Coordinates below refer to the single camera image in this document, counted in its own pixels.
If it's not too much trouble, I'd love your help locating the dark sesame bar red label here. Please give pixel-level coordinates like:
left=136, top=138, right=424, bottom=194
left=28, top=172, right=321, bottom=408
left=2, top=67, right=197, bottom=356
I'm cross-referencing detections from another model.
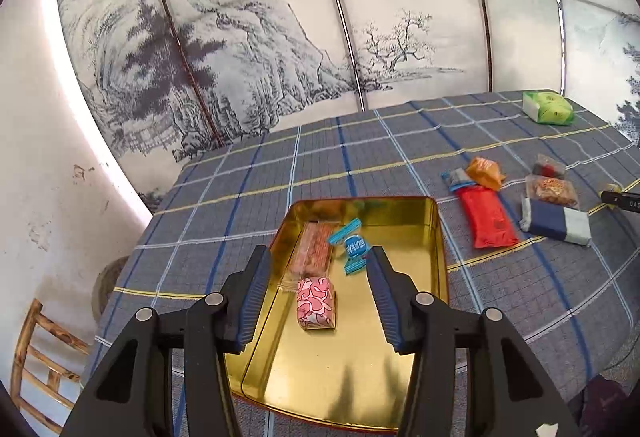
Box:
left=531, top=154, right=568, bottom=179

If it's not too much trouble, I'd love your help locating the navy and white snack packet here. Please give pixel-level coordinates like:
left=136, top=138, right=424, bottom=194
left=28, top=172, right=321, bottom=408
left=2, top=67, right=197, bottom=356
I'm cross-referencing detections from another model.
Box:
left=519, top=197, right=592, bottom=247

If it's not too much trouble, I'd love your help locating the round brown basket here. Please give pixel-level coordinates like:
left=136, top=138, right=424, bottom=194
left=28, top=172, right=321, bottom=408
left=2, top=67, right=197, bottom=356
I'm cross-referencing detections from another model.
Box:
left=91, top=256, right=132, bottom=323

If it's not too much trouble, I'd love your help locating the dark cloth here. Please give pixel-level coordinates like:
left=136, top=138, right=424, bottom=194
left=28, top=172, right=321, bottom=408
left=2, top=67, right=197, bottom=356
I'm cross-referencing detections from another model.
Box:
left=570, top=374, right=638, bottom=437

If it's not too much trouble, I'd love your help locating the pink patterned snack packet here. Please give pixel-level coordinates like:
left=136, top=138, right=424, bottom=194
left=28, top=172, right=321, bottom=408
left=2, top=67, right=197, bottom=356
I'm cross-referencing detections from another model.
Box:
left=296, top=275, right=337, bottom=332

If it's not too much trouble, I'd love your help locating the clear nut brittle packet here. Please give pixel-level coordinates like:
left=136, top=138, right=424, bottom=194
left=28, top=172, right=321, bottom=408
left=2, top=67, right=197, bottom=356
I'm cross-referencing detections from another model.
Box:
left=524, top=174, right=581, bottom=210

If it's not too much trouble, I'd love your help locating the clear-wrapped pink snack bar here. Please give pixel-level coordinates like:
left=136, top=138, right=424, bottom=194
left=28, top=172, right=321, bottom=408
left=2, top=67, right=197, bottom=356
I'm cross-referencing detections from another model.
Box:
left=280, top=221, right=337, bottom=290

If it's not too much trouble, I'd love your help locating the small grey snack packet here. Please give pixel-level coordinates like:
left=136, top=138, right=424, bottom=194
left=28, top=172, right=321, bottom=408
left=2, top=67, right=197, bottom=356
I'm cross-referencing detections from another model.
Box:
left=441, top=168, right=473, bottom=193

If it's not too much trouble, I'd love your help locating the ink landscape folding screen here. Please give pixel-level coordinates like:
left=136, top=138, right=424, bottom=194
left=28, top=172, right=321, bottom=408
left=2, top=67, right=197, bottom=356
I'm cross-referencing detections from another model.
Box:
left=54, top=0, right=640, bottom=214

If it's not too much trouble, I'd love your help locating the blue candy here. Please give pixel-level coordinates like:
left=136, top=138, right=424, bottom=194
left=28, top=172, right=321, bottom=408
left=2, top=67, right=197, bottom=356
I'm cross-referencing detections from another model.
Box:
left=327, top=217, right=373, bottom=276

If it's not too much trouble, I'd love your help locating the orange snack packet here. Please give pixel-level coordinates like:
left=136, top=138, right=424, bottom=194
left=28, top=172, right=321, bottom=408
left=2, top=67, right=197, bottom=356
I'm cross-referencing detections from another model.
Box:
left=466, top=156, right=507, bottom=192

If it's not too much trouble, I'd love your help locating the grey plaid tablecloth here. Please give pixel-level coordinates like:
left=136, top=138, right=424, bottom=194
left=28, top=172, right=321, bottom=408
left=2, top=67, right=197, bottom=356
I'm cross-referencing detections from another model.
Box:
left=82, top=90, right=640, bottom=437

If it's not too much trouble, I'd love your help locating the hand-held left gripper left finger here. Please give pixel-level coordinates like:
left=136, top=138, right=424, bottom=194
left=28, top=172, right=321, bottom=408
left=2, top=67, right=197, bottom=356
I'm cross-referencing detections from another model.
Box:
left=60, top=244, right=273, bottom=437

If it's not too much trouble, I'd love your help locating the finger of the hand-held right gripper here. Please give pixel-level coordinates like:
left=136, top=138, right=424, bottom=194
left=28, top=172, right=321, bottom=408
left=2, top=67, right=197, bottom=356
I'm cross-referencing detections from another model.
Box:
left=600, top=187, right=640, bottom=215

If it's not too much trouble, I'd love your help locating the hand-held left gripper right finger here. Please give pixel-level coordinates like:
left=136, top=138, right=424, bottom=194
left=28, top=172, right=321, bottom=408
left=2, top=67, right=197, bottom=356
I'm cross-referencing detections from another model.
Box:
left=366, top=245, right=581, bottom=437

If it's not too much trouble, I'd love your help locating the green tissue pack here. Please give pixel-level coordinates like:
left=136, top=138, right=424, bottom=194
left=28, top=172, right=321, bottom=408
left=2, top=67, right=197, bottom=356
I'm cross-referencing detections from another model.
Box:
left=522, top=90, right=576, bottom=125

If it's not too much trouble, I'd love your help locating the red snack packet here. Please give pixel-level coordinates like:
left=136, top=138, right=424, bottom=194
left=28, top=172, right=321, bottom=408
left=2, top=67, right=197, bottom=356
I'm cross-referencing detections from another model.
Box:
left=459, top=184, right=522, bottom=250

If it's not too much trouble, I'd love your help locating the red tin box gold inside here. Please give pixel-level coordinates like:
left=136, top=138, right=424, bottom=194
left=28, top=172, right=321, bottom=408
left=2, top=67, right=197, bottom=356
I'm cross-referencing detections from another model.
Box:
left=220, top=196, right=450, bottom=433

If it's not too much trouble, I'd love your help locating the wooden chair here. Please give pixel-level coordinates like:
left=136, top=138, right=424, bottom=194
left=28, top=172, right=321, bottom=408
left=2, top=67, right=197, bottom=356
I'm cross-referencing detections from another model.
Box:
left=9, top=298, right=93, bottom=435

